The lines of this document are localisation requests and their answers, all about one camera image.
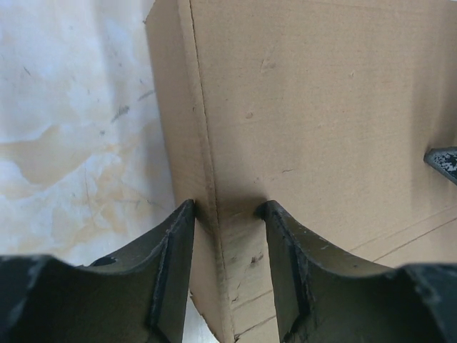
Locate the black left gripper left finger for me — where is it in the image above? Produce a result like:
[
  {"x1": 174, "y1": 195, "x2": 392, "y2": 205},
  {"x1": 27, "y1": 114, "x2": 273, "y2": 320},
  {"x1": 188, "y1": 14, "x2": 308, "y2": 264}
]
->
[{"x1": 1, "y1": 200, "x2": 195, "y2": 342}]

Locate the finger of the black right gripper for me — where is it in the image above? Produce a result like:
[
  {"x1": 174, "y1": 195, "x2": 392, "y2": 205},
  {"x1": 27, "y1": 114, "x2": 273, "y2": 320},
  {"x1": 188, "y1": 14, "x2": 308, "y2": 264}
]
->
[{"x1": 423, "y1": 146, "x2": 457, "y2": 185}]

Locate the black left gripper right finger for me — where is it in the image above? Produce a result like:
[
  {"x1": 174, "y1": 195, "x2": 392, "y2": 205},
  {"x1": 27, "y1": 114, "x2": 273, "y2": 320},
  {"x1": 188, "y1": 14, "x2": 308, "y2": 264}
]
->
[{"x1": 256, "y1": 201, "x2": 456, "y2": 342}]

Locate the brown cardboard box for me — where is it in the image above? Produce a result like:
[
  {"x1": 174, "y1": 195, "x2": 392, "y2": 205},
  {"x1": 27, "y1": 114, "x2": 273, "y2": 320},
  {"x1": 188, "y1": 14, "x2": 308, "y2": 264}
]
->
[{"x1": 146, "y1": 1, "x2": 456, "y2": 342}]

